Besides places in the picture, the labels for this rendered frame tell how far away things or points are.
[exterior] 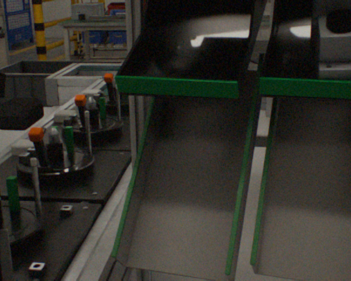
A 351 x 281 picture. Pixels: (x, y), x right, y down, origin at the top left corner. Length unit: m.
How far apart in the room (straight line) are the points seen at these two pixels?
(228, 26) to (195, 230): 0.25
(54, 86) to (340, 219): 1.45
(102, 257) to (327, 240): 0.28
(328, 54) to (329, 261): 0.23
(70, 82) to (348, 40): 1.47
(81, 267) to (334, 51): 0.40
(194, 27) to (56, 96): 1.32
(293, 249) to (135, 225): 0.19
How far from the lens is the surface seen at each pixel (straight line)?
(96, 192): 0.87
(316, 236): 0.62
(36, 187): 0.74
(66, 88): 1.92
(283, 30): 0.66
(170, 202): 0.63
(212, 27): 0.65
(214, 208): 0.62
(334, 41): 0.53
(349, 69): 0.54
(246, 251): 0.91
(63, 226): 0.77
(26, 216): 0.77
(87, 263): 0.71
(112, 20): 5.90
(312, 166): 0.65
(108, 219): 0.80
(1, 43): 7.57
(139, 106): 0.67
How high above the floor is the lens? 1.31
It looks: 18 degrees down
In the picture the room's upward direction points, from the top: 1 degrees counter-clockwise
